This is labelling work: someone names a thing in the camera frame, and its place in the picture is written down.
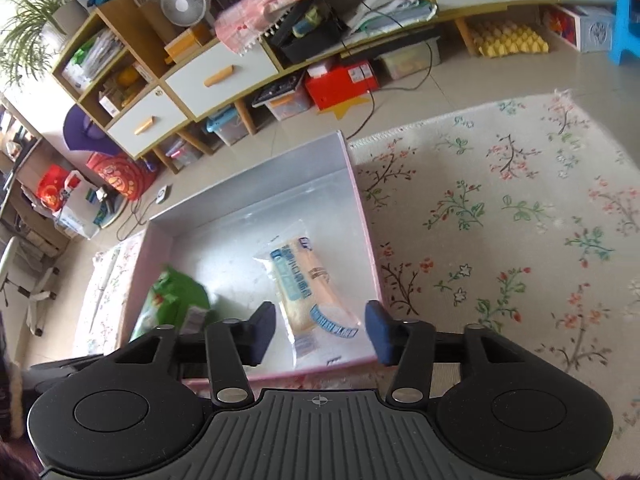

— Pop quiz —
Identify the green snack packet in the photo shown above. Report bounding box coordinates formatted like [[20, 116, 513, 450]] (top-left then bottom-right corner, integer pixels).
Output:
[[130, 266, 210, 340]]

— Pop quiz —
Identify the white blue bread packet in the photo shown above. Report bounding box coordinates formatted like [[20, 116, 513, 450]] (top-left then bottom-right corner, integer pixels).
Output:
[[254, 220, 362, 368]]

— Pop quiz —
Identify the pink cardboard box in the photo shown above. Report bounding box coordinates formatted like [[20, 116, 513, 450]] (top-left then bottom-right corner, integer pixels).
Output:
[[117, 129, 385, 386]]

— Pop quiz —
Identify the red gift bag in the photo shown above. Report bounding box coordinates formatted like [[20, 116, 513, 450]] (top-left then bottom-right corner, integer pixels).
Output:
[[86, 152, 157, 202]]

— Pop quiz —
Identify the purple hat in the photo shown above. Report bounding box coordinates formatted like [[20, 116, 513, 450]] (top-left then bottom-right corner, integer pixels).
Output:
[[63, 104, 122, 156]]

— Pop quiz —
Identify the wooden white TV cabinet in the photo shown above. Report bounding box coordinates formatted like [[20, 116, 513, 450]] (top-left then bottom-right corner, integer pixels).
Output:
[[51, 0, 622, 162]]

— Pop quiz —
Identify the red shoe box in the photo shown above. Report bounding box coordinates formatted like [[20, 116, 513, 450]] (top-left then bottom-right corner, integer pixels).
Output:
[[304, 61, 380, 110]]

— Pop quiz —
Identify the yellow egg tray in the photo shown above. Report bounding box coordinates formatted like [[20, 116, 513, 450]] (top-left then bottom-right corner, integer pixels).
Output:
[[470, 21, 550, 58]]

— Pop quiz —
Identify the white desk fan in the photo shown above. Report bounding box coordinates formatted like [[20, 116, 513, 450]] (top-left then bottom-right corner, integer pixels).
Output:
[[160, 0, 209, 27]]

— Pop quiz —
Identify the blue plastic stool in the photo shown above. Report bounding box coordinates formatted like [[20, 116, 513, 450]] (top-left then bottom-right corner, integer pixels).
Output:
[[608, 0, 639, 65]]

